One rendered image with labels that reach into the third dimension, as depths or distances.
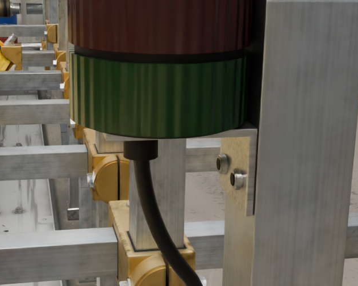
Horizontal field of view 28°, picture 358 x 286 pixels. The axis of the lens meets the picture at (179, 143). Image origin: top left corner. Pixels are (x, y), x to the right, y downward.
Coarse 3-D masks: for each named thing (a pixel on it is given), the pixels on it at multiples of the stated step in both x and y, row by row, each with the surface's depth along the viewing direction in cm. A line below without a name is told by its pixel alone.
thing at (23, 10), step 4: (20, 0) 263; (24, 0) 264; (24, 4) 264; (24, 8) 264; (24, 12) 265; (24, 16) 266; (24, 20) 266; (24, 24) 267; (24, 40) 268; (24, 68) 270; (24, 92) 273; (28, 92) 273; (32, 92) 273; (36, 92) 274
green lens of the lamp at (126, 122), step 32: (96, 64) 21; (128, 64) 21; (160, 64) 21; (192, 64) 21; (224, 64) 22; (96, 96) 22; (128, 96) 21; (160, 96) 21; (192, 96) 21; (224, 96) 22; (96, 128) 22; (128, 128) 21; (160, 128) 21; (192, 128) 21; (224, 128) 22
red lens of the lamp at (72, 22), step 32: (96, 0) 21; (128, 0) 20; (160, 0) 20; (192, 0) 20; (224, 0) 21; (96, 32) 21; (128, 32) 21; (160, 32) 20; (192, 32) 21; (224, 32) 21
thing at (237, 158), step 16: (80, 48) 22; (240, 128) 23; (256, 128) 23; (128, 144) 24; (144, 144) 24; (224, 144) 26; (240, 144) 24; (256, 144) 23; (144, 160) 24; (224, 160) 26; (240, 160) 24; (144, 176) 24; (224, 176) 26; (240, 176) 24; (144, 192) 25; (240, 192) 24; (144, 208) 25; (240, 208) 24; (160, 224) 25; (160, 240) 25; (176, 256) 25; (176, 272) 26; (192, 272) 26
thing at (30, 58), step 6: (24, 54) 148; (30, 54) 148; (36, 54) 148; (42, 54) 149; (48, 54) 149; (54, 54) 149; (24, 60) 148; (30, 60) 148; (36, 60) 149; (42, 60) 149; (48, 60) 149; (24, 66) 148; (30, 66) 149; (36, 66) 149
